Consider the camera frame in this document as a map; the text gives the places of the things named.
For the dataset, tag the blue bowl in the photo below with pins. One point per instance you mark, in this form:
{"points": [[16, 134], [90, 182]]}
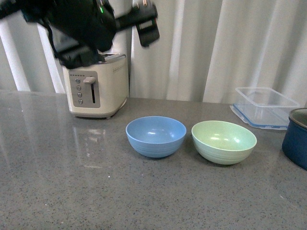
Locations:
{"points": [[155, 136]]}

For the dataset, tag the cream toaster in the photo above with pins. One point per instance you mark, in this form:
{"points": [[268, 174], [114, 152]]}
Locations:
{"points": [[100, 90]]}

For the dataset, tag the white curtain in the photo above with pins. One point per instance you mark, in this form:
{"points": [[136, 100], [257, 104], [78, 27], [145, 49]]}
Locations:
{"points": [[206, 49]]}

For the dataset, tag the clear plastic food container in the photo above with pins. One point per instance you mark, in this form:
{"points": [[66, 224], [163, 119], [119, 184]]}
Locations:
{"points": [[263, 107]]}

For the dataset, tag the green bowl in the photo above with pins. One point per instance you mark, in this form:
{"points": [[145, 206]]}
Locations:
{"points": [[223, 142]]}

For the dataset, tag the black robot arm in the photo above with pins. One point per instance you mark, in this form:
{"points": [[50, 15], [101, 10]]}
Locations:
{"points": [[79, 31]]}

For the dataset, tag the blue saucepan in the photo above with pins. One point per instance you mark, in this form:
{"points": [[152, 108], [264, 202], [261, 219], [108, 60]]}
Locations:
{"points": [[294, 144]]}

